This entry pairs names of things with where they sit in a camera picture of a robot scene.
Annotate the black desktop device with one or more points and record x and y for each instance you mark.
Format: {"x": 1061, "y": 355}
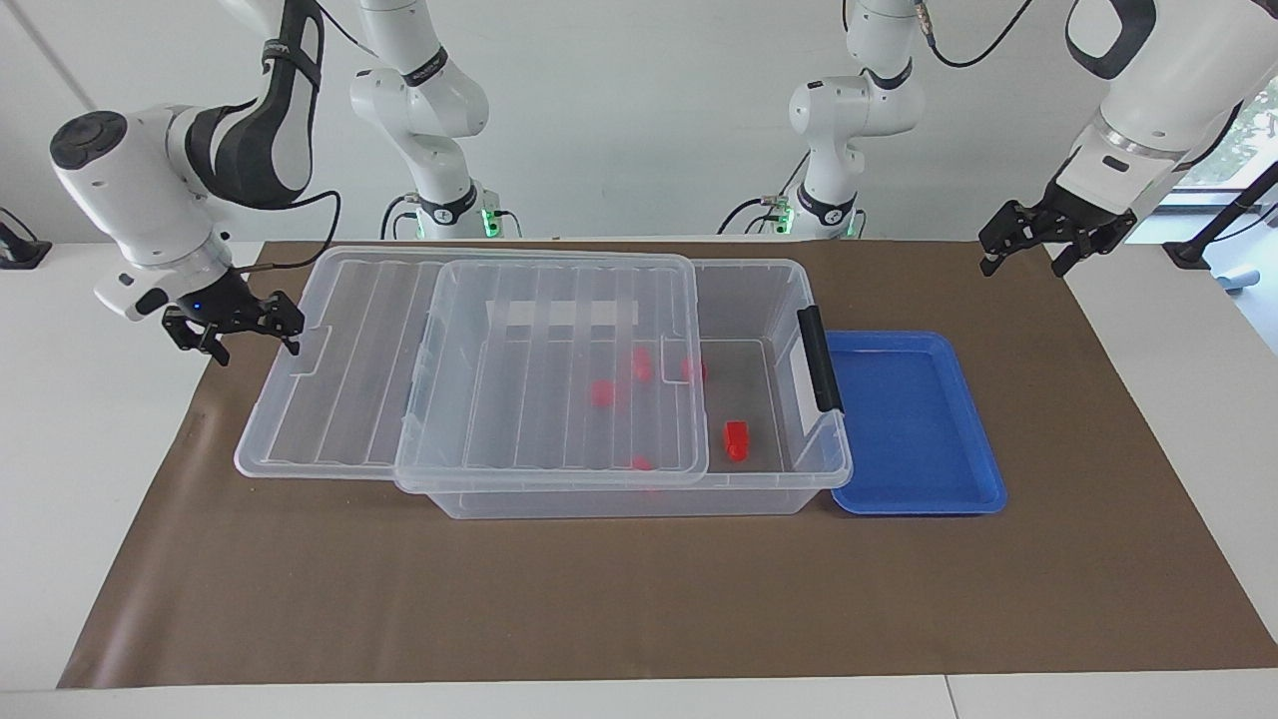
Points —
{"x": 20, "y": 255}

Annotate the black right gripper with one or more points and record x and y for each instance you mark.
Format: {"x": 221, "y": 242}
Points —
{"x": 215, "y": 305}

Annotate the brown paper table mat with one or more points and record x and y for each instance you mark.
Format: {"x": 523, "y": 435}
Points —
{"x": 639, "y": 599}

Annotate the clear plastic storage box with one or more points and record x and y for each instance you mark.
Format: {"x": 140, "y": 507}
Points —
{"x": 764, "y": 399}

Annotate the black stand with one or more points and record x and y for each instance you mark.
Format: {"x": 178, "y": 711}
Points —
{"x": 1188, "y": 252}

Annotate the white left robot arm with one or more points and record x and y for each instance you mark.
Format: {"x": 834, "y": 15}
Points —
{"x": 1148, "y": 90}

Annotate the red toy block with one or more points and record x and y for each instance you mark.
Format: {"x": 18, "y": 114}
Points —
{"x": 640, "y": 364}
{"x": 602, "y": 392}
{"x": 693, "y": 370}
{"x": 736, "y": 439}
{"x": 642, "y": 463}

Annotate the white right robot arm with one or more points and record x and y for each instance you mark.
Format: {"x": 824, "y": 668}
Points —
{"x": 130, "y": 200}

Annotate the light blue object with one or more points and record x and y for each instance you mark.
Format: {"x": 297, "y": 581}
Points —
{"x": 1238, "y": 280}

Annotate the clear ribbed box lid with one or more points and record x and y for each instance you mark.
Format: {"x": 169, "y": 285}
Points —
{"x": 319, "y": 399}

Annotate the window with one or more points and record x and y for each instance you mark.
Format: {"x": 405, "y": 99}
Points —
{"x": 1248, "y": 140}

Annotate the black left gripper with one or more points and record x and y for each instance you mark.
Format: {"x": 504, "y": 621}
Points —
{"x": 1078, "y": 215}

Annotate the blue plastic tray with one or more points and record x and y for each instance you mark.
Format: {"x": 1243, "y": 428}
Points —
{"x": 909, "y": 429}

